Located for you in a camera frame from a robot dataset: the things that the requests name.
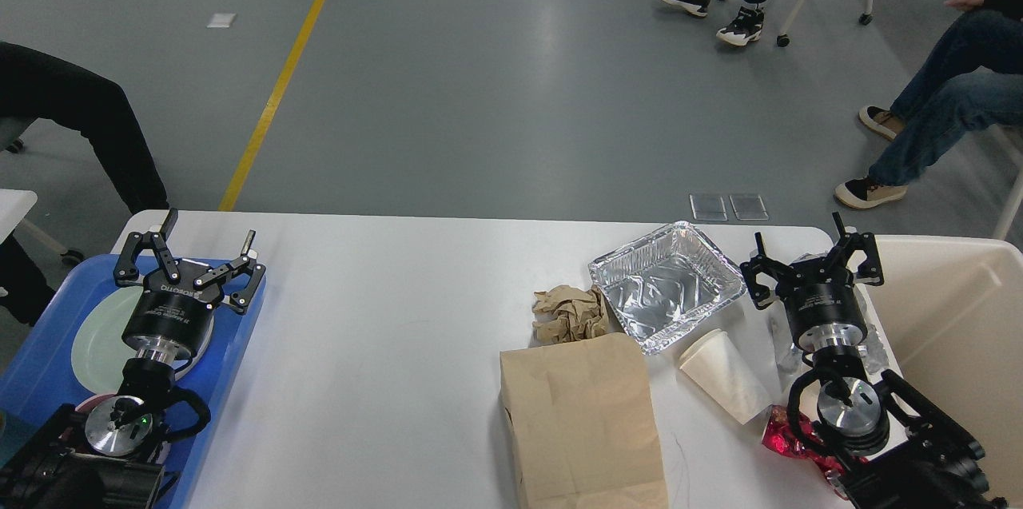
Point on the aluminium foil tray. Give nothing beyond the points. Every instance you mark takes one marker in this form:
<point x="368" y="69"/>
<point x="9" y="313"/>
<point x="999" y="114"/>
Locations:
<point x="662" y="286"/>

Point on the brown paper bag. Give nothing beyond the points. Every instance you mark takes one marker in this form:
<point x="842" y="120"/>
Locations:
<point x="582" y="425"/>

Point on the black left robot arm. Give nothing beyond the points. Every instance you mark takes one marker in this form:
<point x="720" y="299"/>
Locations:
<point x="114" y="398"/>

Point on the pink plate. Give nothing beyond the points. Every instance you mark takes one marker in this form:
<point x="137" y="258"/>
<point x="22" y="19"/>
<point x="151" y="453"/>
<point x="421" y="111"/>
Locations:
<point x="196" y="355"/>

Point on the crumpled brown paper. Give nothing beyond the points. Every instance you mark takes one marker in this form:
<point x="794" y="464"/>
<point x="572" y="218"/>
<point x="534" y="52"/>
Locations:
<point x="572" y="314"/>

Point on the beige plastic bin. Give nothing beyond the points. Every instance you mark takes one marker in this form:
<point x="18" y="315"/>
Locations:
<point x="951" y="309"/>

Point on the seated person in black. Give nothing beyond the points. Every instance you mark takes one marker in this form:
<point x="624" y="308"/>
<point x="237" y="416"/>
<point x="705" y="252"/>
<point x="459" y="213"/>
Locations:
<point x="39" y="85"/>

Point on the white paper cup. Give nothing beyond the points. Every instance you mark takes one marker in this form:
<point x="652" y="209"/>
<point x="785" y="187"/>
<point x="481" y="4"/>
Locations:
<point x="714" y="363"/>

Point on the blue plastic tray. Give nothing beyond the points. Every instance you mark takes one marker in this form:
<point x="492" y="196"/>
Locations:
<point x="40" y="376"/>

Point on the red foil wrapper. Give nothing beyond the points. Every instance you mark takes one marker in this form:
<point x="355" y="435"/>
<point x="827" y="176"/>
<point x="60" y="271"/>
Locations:
<point x="778" y="437"/>

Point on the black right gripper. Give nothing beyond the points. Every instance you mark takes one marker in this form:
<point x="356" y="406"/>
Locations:
<point x="823" y="308"/>

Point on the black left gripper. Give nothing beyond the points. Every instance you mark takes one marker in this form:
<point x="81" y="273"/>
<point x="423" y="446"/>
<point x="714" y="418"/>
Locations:
<point x="172" y="317"/>

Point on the floor socket plate left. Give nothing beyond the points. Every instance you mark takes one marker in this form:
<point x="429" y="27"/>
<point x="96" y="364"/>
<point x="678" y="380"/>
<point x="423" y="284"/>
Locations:
<point x="708" y="207"/>

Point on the floor socket plate right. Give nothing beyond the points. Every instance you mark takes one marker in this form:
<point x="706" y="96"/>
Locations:
<point x="748" y="207"/>

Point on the green plate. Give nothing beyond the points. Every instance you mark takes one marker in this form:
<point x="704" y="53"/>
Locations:
<point x="98" y="350"/>

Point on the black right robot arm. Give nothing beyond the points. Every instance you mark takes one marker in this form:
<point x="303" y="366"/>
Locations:
<point x="895" y="447"/>

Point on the pink mug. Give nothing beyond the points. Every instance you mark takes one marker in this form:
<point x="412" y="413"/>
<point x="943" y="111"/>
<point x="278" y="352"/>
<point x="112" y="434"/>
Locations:
<point x="87" y="406"/>

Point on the floor socket plate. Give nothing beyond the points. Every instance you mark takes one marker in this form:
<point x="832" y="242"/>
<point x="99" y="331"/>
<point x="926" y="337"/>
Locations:
<point x="748" y="207"/>
<point x="708" y="207"/>

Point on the person in blue jeans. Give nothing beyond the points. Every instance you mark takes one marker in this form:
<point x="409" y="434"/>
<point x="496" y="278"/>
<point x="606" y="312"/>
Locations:
<point x="971" y="80"/>

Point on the white paper on floor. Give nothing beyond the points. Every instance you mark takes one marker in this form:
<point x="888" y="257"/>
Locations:
<point x="221" y="20"/>

